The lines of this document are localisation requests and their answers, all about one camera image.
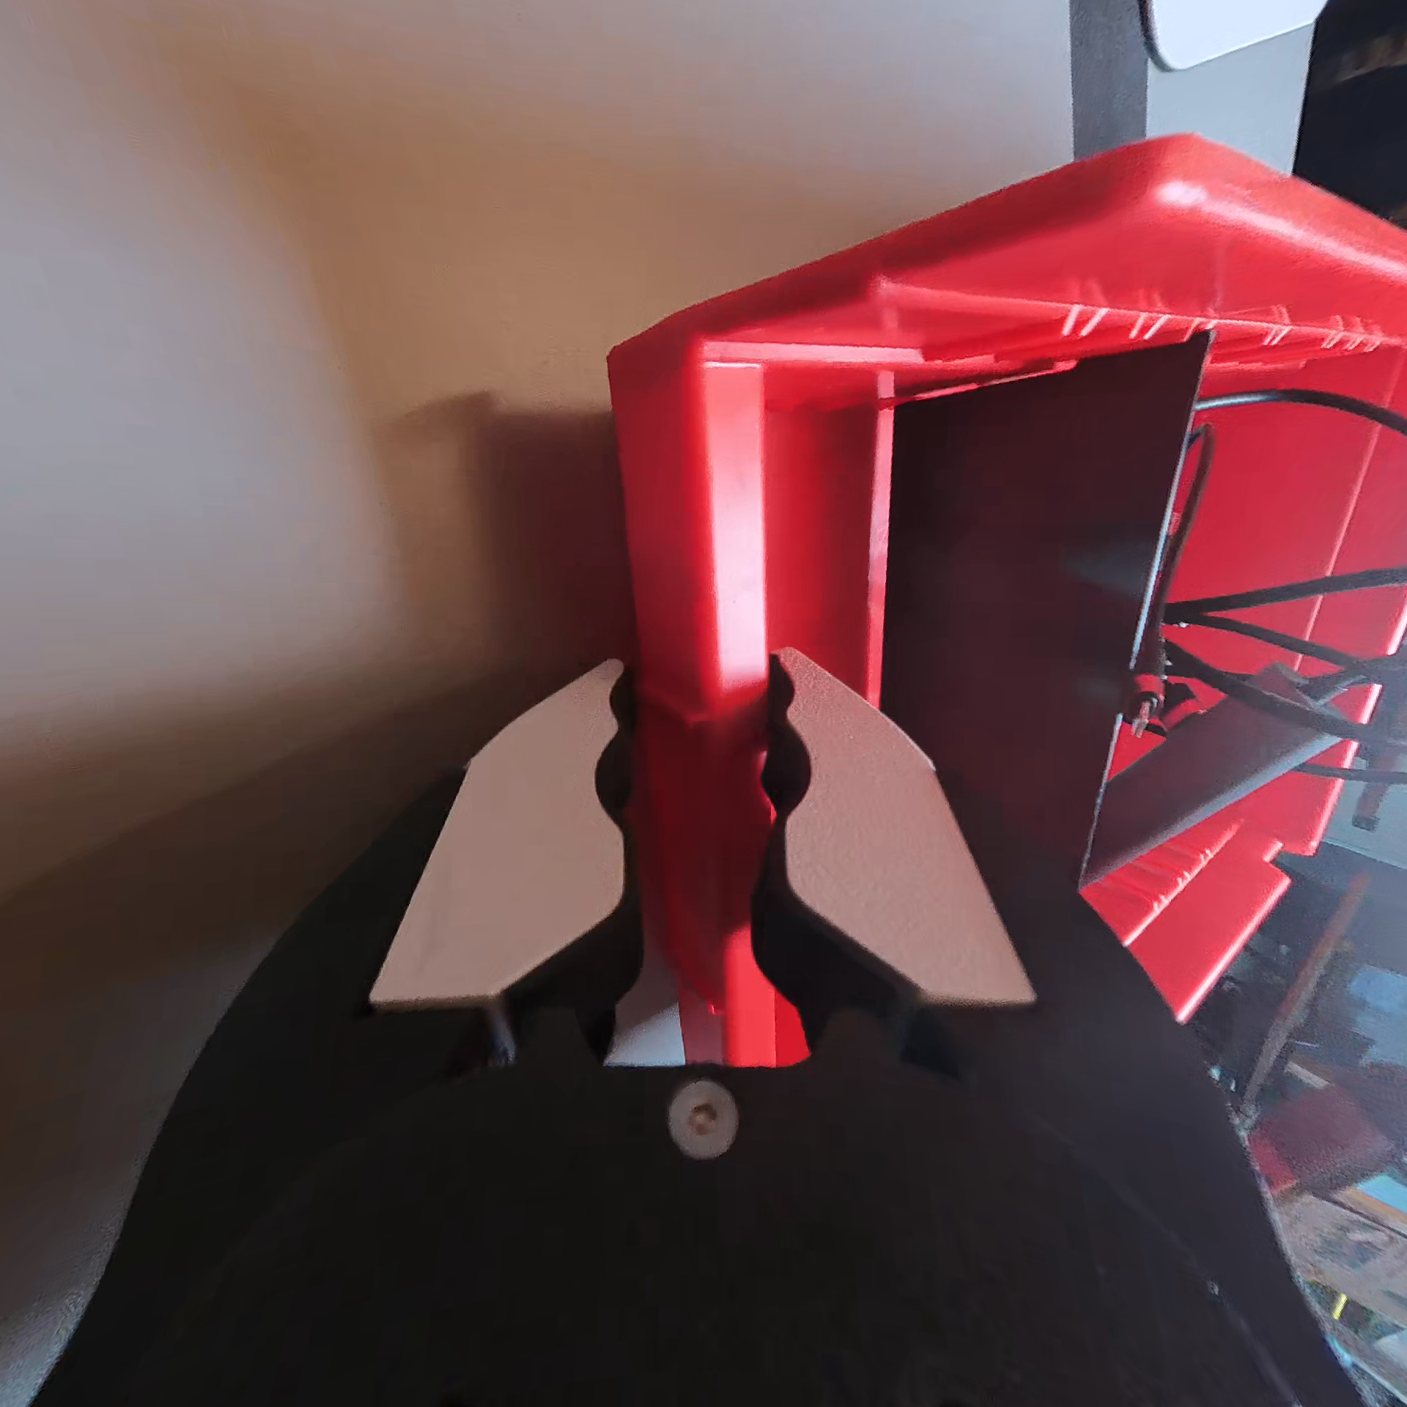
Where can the dark grey post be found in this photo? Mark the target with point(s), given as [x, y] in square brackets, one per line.
[1108, 66]

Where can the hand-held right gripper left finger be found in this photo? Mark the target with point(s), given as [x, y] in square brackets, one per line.
[516, 857]

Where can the red plastic bin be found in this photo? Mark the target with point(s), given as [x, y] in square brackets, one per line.
[725, 494]

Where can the white rounded object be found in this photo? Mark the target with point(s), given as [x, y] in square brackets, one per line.
[1219, 28]

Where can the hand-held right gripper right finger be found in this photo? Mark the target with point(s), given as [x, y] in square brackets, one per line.
[879, 857]

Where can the grey usb hub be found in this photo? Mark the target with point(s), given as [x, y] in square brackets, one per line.
[1219, 769]

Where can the black divider sheet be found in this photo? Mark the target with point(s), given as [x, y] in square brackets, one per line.
[1021, 571]

